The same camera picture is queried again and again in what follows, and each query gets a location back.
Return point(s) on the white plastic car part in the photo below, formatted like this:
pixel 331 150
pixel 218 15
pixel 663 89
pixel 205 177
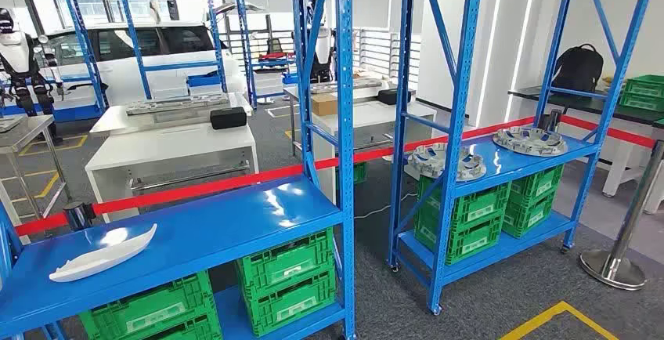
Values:
pixel 103 257

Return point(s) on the blue metal shelf rack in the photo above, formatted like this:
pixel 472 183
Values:
pixel 181 65
pixel 244 42
pixel 207 234
pixel 513 164
pixel 78 113

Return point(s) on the green plastic crate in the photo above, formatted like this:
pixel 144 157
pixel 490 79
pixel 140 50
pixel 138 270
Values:
pixel 646 84
pixel 539 184
pixel 529 218
pixel 192 330
pixel 477 208
pixel 360 172
pixel 472 244
pixel 290 306
pixel 640 101
pixel 285 262
pixel 150 306

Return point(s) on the cardboard box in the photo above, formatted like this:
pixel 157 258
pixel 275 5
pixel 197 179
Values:
pixel 326 104

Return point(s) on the white table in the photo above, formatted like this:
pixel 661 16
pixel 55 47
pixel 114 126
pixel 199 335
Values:
pixel 171 145
pixel 373 114

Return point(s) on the long silver metal panel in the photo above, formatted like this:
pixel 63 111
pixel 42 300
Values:
pixel 176 104
pixel 347 85

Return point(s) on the black case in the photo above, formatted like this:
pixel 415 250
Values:
pixel 391 96
pixel 228 118

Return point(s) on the blue plastic bin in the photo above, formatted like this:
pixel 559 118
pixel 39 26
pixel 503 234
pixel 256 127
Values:
pixel 289 78
pixel 204 81

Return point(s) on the white black humanoid robot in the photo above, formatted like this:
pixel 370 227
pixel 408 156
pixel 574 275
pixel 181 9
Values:
pixel 18 62
pixel 322 57

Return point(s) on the silver wheel hubcap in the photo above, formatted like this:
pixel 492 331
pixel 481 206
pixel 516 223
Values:
pixel 430 161
pixel 529 140

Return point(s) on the white slatted railing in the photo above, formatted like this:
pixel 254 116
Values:
pixel 384 52

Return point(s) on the black red chair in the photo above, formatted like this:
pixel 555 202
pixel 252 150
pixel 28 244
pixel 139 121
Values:
pixel 275 49

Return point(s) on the red barrier belt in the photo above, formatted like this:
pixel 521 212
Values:
pixel 41 223
pixel 207 188
pixel 635 138

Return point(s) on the white car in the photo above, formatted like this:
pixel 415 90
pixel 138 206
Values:
pixel 119 81

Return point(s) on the black backpack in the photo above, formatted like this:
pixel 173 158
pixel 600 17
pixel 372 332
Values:
pixel 577 68

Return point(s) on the yellow stacked pads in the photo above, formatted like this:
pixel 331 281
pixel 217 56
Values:
pixel 612 84

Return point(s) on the green top bench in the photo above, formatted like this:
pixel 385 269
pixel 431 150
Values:
pixel 638 114

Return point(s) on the black barrier post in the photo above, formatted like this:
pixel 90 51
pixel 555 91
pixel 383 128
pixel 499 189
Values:
pixel 78 215
pixel 550 119

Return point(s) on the chrome stanchion post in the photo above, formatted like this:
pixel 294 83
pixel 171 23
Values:
pixel 617 265

